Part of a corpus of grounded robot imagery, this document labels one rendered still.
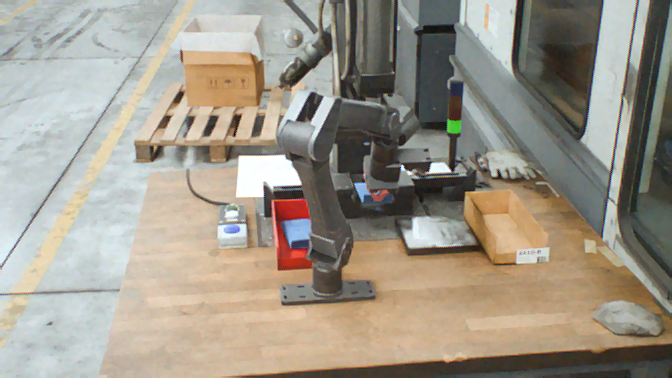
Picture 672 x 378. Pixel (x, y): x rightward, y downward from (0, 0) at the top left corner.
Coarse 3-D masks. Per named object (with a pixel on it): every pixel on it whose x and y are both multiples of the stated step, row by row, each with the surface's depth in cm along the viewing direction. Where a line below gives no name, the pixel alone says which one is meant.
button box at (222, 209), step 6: (186, 168) 230; (186, 174) 224; (192, 186) 216; (204, 198) 209; (222, 204) 206; (228, 204) 204; (234, 204) 200; (240, 204) 200; (222, 210) 197; (240, 210) 197; (222, 216) 194; (240, 216) 193; (246, 216) 195; (222, 222) 191; (228, 222) 191; (234, 222) 191; (240, 222) 191; (246, 222) 191
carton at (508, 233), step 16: (480, 192) 196; (496, 192) 197; (512, 192) 196; (464, 208) 197; (480, 208) 198; (496, 208) 199; (512, 208) 196; (480, 224) 185; (496, 224) 194; (512, 224) 194; (528, 224) 186; (480, 240) 185; (496, 240) 174; (512, 240) 186; (528, 240) 186; (544, 240) 176; (496, 256) 176; (512, 256) 176; (528, 256) 177; (544, 256) 177
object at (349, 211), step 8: (400, 192) 197; (408, 192) 197; (344, 200) 196; (400, 200) 198; (408, 200) 198; (344, 208) 197; (352, 208) 197; (360, 208) 198; (392, 208) 199; (400, 208) 199; (408, 208) 199; (344, 216) 198; (352, 216) 198; (360, 216) 199; (392, 216) 200
